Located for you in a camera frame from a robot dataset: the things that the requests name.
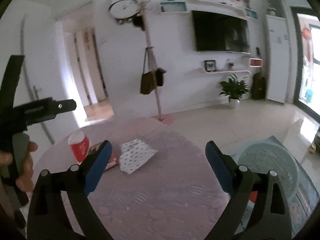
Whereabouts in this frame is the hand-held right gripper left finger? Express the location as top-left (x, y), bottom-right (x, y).
top-left (26, 140), bottom-right (113, 240)

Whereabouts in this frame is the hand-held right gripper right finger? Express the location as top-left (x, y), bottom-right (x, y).
top-left (205, 141), bottom-right (293, 240)

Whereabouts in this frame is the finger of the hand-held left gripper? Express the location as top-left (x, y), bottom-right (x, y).
top-left (52, 99), bottom-right (77, 112)

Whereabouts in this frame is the red and white packet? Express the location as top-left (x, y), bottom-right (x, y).
top-left (90, 142), bottom-right (119, 172)

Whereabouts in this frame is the red paper cup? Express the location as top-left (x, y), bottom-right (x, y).
top-left (68, 130), bottom-right (90, 163)

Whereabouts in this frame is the white dotted cloth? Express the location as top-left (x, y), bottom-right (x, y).
top-left (118, 138), bottom-right (159, 175)

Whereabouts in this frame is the person's left hand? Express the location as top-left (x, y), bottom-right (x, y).
top-left (15, 141), bottom-right (38, 193)

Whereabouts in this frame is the white room door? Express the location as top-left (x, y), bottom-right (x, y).
top-left (21, 5), bottom-right (83, 146)

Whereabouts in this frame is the hallway door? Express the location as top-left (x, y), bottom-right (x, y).
top-left (92, 33), bottom-right (109, 103)

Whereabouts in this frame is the green potted plant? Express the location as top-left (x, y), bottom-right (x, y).
top-left (219, 73), bottom-right (250, 109)

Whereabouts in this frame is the brown handbag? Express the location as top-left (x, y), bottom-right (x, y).
top-left (140, 47), bottom-right (159, 96)

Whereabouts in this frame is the dark guitar bag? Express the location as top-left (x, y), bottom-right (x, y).
top-left (250, 72), bottom-right (266, 101)

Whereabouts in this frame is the blue patterned floor mat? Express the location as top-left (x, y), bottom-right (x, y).
top-left (231, 135), bottom-right (320, 233)

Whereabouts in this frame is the curved white low shelf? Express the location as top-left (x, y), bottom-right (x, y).
top-left (200, 55), bottom-right (252, 75)

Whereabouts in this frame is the wooden coat rack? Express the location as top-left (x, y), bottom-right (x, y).
top-left (136, 0), bottom-right (174, 125)

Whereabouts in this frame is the black small bag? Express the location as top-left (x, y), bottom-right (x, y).
top-left (155, 67), bottom-right (167, 87)

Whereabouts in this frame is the black cap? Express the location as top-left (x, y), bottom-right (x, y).
top-left (132, 15), bottom-right (146, 32)

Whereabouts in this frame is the white refrigerator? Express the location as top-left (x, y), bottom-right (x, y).
top-left (265, 14), bottom-right (292, 104)

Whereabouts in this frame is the sliding glass door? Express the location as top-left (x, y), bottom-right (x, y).
top-left (290, 6), bottom-right (320, 123)

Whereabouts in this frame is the red knot ornament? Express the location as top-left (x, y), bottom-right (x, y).
top-left (301, 23), bottom-right (313, 63)

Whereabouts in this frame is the metal door handle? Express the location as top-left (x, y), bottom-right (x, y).
top-left (33, 85), bottom-right (43, 101)

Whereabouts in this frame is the black butterfly picture frame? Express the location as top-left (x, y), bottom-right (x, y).
top-left (204, 60), bottom-right (217, 72)

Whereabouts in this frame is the panda wall clock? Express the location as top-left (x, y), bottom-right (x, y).
top-left (108, 0), bottom-right (141, 26)

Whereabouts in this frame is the wall television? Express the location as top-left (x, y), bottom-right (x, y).
top-left (191, 10), bottom-right (251, 54)

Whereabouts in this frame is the blue-lined white wall shelf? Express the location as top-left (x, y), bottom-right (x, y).
top-left (160, 1), bottom-right (188, 14)

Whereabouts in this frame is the small blue wall shelf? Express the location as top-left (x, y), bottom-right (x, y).
top-left (245, 7), bottom-right (258, 20)

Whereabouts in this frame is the long white wall shelf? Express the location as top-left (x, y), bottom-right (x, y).
top-left (186, 0), bottom-right (247, 18)

